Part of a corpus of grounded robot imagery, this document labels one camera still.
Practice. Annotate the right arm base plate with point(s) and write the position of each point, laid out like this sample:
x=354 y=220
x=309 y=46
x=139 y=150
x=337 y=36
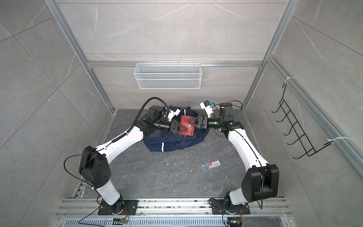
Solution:
x=220 y=207

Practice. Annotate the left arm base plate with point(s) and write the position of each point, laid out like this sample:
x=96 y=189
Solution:
x=119 y=208

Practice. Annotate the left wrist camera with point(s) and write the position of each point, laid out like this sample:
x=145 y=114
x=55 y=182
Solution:
x=171 y=113

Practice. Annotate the red leather wallet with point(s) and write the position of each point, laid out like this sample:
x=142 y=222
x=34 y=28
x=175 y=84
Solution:
x=186 y=125

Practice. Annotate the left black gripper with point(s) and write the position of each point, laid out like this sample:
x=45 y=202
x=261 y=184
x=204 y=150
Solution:
x=173 y=126

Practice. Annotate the navy blue backpack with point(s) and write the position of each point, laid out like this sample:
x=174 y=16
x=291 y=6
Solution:
x=162 y=141

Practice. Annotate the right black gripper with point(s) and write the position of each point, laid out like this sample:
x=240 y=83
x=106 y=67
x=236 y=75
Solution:
x=204 y=123

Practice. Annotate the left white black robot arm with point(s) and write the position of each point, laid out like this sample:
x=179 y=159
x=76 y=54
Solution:
x=94 y=164

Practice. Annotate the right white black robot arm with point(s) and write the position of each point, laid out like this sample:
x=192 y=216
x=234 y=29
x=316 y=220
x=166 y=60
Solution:
x=261 y=179

